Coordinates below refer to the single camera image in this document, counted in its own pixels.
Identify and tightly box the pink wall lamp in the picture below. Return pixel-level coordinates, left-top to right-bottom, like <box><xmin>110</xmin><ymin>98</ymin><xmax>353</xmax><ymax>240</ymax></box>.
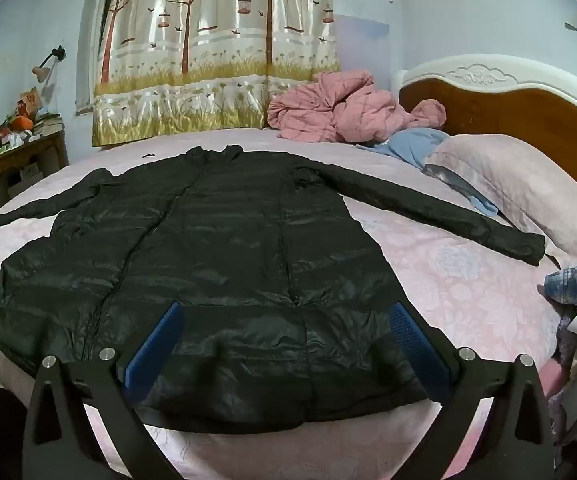
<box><xmin>31</xmin><ymin>46</ymin><xmax>66</xmax><ymax>83</ymax></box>

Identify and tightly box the black sweater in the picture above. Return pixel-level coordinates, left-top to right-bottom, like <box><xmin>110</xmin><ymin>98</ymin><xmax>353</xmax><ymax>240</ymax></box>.
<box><xmin>0</xmin><ymin>145</ymin><xmax>546</xmax><ymax>435</ymax></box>

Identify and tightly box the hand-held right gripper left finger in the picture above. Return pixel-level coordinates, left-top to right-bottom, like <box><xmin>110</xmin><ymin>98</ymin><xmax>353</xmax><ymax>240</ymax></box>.
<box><xmin>21</xmin><ymin>302</ymin><xmax>185</xmax><ymax>480</ymax></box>

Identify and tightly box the light blue cloth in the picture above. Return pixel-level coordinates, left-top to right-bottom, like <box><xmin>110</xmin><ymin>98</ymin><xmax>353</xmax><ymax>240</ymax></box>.
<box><xmin>358</xmin><ymin>127</ymin><xmax>499</xmax><ymax>216</ymax></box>

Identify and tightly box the tree print curtain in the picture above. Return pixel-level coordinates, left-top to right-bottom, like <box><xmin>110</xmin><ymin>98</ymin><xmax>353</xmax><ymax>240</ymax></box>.
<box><xmin>92</xmin><ymin>0</ymin><xmax>341</xmax><ymax>148</ymax></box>

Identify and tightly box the white and wooden headboard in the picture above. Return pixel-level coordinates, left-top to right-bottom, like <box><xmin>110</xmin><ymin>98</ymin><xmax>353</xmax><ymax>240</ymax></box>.
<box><xmin>392</xmin><ymin>55</ymin><xmax>577</xmax><ymax>198</ymax></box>

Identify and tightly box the pink crumpled garment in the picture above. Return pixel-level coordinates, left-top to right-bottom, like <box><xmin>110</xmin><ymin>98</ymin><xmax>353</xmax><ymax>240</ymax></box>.
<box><xmin>267</xmin><ymin>71</ymin><xmax>446</xmax><ymax>143</ymax></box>

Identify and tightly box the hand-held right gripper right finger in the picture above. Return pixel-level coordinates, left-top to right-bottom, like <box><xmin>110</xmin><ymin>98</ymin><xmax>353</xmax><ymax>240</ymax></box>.
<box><xmin>389</xmin><ymin>301</ymin><xmax>555</xmax><ymax>480</ymax></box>

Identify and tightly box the orange toy clutter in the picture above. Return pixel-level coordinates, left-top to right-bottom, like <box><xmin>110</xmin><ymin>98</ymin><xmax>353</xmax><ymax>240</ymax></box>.
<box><xmin>0</xmin><ymin>87</ymin><xmax>44</xmax><ymax>148</ymax></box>

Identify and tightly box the pink pillow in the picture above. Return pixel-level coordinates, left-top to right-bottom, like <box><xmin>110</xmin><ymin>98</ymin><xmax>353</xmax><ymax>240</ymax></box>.
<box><xmin>423</xmin><ymin>134</ymin><xmax>577</xmax><ymax>256</ymax></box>

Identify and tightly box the white window frame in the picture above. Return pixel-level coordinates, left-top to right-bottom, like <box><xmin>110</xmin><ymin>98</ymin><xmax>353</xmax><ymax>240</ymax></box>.
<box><xmin>96</xmin><ymin>0</ymin><xmax>119</xmax><ymax>61</ymax></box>

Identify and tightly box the bed with pink sheet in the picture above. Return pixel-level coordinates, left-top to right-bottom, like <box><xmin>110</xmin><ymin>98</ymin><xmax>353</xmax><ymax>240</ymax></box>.
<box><xmin>0</xmin><ymin>127</ymin><xmax>577</xmax><ymax>480</ymax></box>

